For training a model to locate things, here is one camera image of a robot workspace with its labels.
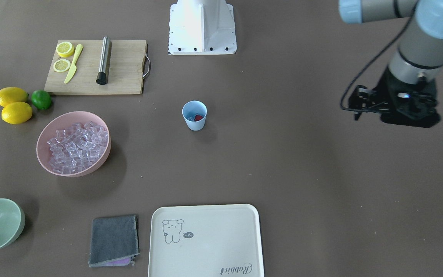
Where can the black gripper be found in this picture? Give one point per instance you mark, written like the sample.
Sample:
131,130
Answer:
385,89

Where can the red strawberry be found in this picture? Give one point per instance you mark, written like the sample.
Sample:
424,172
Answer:
198,117

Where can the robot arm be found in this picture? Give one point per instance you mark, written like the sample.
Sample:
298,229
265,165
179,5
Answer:
420,48

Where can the light blue cup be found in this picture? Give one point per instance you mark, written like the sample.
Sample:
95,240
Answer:
191,108

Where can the pile of clear ice cubes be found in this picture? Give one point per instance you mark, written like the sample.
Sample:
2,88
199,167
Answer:
77,147

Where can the cream rabbit tray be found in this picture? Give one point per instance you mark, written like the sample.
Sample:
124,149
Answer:
206,241

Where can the bamboo cutting board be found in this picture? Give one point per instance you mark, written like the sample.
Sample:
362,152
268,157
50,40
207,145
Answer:
127,69

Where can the steel muddler black tip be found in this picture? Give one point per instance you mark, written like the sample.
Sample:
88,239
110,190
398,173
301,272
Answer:
103,71

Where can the grey folded cloth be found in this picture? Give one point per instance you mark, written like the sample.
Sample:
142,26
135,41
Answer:
114,241

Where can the pink bowl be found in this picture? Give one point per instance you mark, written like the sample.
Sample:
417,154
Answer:
42,148

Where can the lemon half lower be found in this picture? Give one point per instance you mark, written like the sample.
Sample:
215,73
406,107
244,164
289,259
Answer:
65,49

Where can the green lime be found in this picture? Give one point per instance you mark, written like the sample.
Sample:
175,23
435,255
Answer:
41,99

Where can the yellow lemon lower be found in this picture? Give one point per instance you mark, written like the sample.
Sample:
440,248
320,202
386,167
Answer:
16,113

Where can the yellow lemon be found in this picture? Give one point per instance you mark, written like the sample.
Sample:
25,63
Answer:
9,95
16,113

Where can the yellow lemon upper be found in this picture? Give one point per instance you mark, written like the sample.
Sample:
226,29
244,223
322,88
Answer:
9,95

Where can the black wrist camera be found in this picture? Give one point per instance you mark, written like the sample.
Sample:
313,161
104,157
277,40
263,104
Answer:
362,101

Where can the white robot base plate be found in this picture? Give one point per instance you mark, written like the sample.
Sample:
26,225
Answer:
202,27

